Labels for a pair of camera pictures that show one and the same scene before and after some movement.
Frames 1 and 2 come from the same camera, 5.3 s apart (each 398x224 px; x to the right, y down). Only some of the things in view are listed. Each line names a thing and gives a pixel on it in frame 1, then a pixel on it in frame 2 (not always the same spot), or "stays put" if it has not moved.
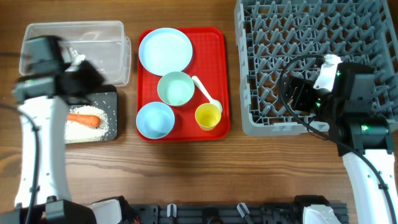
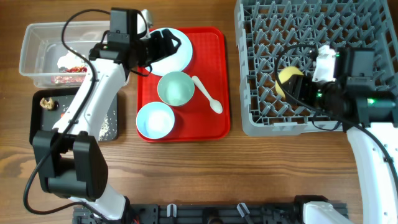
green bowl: x=176 y=88 stays put
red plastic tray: x=210 y=63 stays put
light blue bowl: x=155 y=120 stays put
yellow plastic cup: x=208 y=116 → x=284 y=75
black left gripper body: x=84 y=81 → x=153 y=48
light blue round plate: x=164 y=50 stays put
